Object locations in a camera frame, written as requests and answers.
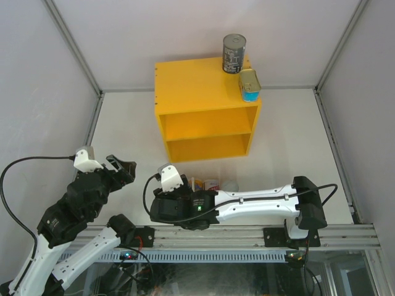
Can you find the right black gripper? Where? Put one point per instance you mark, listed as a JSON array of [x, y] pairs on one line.
[[167, 195]]

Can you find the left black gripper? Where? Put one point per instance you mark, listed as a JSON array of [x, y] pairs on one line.
[[126, 169]]

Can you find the gold rectangular tin blue label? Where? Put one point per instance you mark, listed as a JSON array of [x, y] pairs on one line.
[[249, 85]]

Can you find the black cylindrical can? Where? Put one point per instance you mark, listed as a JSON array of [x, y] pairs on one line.
[[233, 53]]

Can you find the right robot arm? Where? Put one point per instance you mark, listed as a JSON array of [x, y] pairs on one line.
[[298, 204]]

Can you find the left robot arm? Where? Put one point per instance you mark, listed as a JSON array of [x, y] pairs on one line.
[[42, 273]]

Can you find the orange can with spoon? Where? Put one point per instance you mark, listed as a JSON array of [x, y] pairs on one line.
[[199, 185]]

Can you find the red white labelled can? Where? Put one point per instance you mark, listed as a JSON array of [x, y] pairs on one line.
[[211, 185]]

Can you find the white lidded pink can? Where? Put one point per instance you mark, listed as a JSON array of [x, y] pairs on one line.
[[230, 186]]

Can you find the yellow wooden shelf cabinet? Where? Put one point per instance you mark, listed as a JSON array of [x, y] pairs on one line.
[[200, 111]]

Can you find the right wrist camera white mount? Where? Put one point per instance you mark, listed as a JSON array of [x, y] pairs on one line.
[[170, 179]]

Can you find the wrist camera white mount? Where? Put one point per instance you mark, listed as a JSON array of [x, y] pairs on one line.
[[85, 161], [170, 179]]

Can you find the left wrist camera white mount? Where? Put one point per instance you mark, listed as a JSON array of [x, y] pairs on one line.
[[85, 161]]

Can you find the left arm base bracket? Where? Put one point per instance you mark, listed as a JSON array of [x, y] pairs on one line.
[[141, 237]]

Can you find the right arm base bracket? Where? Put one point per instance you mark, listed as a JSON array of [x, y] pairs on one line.
[[277, 237]]

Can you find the grey slotted cable duct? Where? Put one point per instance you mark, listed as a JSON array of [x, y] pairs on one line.
[[197, 256]]

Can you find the aluminium mounting rail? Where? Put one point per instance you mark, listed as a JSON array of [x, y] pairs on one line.
[[334, 237]]

